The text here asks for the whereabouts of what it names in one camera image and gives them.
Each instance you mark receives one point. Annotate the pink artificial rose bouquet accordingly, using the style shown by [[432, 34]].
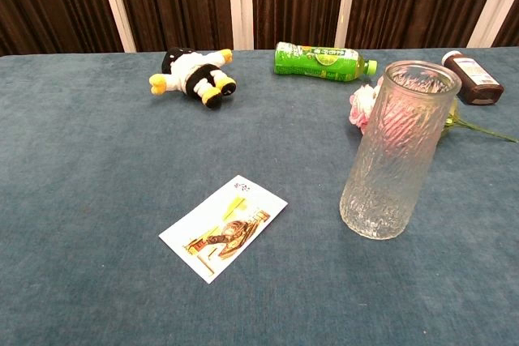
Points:
[[361, 107]]

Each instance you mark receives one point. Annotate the textured clear glass vase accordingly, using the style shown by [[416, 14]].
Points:
[[377, 184]]

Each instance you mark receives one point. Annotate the white illustrated paper card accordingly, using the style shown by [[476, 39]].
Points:
[[227, 226]]

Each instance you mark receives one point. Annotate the green tea plastic bottle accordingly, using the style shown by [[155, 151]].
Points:
[[316, 63]]

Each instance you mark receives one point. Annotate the black white plush toy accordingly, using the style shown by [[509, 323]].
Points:
[[190, 72]]

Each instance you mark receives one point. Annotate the blue velvet tablecloth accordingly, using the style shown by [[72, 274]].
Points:
[[101, 184]]

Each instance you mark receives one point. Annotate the brown medicine bottle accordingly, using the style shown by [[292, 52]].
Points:
[[472, 76]]

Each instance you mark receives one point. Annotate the white frame post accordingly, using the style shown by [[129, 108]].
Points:
[[241, 1], [348, 1], [115, 5], [492, 1]]

